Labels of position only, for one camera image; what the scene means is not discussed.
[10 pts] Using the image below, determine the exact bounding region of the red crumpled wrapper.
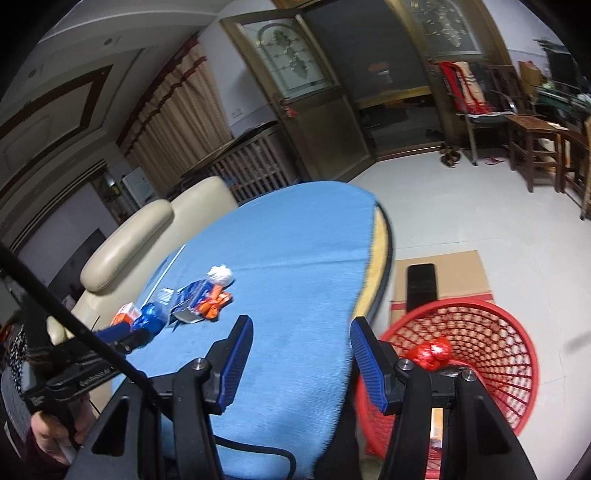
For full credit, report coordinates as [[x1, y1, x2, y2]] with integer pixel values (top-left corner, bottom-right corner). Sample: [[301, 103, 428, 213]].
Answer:
[[405, 337, 452, 371]]

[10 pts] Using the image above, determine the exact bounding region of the flat cardboard box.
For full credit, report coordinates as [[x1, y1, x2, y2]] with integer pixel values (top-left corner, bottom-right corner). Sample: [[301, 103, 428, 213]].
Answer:
[[390, 250, 495, 333]]

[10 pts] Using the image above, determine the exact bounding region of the black rectangular block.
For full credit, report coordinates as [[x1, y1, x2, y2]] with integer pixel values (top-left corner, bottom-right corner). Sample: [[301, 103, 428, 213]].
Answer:
[[407, 264, 437, 310]]

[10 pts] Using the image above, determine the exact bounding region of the beige striped curtain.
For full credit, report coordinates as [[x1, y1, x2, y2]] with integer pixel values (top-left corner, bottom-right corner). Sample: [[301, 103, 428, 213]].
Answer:
[[117, 37, 234, 197]]

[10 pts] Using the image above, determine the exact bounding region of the person's left hand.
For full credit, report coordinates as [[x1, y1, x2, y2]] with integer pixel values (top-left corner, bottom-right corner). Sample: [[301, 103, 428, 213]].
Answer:
[[31, 401, 94, 463]]

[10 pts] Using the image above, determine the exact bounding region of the red plastic mesh basket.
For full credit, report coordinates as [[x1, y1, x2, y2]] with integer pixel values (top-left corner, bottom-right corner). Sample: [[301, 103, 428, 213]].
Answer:
[[358, 299, 540, 479]]

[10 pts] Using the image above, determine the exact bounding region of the wooden chair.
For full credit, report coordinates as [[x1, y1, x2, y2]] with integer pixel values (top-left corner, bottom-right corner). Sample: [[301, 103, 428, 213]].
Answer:
[[556, 115, 591, 217]]

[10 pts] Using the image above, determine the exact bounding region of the person's left forearm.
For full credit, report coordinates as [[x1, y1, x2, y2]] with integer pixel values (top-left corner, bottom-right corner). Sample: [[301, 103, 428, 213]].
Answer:
[[0, 415, 70, 480]]

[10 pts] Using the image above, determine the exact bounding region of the round table, blue cloth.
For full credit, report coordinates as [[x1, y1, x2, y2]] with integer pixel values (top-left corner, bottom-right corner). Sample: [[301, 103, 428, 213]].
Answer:
[[111, 181, 380, 480]]

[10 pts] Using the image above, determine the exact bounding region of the wooden door with glass pane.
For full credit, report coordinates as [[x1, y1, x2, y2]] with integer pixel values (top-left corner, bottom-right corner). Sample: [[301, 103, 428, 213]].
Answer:
[[221, 11, 372, 181]]

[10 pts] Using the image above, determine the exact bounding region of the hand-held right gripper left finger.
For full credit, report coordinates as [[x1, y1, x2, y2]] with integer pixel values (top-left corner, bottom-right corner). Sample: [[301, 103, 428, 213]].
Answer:
[[69, 315, 254, 480]]

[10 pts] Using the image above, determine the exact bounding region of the beige leather sofa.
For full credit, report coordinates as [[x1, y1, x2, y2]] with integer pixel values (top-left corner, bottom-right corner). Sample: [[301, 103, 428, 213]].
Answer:
[[46, 175, 241, 352]]

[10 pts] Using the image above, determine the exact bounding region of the red striped cloth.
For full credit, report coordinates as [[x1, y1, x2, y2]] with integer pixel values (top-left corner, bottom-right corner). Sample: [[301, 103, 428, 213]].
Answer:
[[438, 60, 492, 116]]

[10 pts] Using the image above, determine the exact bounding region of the orange crumpled wrapper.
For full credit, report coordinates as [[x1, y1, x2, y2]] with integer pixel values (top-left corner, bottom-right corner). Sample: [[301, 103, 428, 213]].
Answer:
[[201, 286, 234, 321]]

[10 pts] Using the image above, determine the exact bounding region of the white crumpled paper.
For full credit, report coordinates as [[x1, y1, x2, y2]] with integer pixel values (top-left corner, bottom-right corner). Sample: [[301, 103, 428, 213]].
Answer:
[[206, 265, 234, 287]]

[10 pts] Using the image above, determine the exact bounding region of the wooden stool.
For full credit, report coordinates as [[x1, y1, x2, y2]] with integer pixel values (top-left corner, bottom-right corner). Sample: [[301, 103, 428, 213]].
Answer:
[[505, 113, 571, 192]]

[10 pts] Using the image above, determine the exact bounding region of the blue foil packet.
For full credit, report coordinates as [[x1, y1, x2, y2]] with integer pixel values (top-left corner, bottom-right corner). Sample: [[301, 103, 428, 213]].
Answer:
[[168, 280, 218, 326]]

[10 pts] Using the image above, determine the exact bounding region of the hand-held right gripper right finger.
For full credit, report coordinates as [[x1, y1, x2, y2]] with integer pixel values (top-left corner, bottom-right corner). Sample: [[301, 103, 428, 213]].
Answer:
[[349, 316, 539, 480]]

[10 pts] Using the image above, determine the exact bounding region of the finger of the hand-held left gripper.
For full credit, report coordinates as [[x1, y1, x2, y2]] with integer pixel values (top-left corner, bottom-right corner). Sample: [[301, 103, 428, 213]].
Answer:
[[115, 330, 153, 356], [91, 320, 139, 340]]

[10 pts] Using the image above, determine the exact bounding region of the person's patterned clothing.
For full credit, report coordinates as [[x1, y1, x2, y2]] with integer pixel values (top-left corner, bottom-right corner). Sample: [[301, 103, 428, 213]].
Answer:
[[0, 318, 28, 393]]

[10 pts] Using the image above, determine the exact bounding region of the blue wrapper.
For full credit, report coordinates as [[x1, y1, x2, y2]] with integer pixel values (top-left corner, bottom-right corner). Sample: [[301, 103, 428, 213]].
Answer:
[[131, 302, 167, 337]]

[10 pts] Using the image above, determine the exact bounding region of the wooden slatted cover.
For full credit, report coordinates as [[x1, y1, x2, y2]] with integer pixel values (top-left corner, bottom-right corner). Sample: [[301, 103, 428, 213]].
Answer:
[[182, 122, 301, 206]]

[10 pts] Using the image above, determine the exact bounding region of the metal frame chair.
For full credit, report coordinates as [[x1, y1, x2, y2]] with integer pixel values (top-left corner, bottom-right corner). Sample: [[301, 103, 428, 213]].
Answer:
[[438, 60, 518, 167]]

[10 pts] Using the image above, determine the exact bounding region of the small orange box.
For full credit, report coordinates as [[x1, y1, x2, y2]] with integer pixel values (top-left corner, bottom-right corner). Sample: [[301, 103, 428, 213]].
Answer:
[[111, 302, 141, 326]]

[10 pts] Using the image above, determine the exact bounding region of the arched glass door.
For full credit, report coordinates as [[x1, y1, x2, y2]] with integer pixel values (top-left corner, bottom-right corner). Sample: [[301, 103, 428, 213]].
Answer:
[[402, 0, 513, 70]]

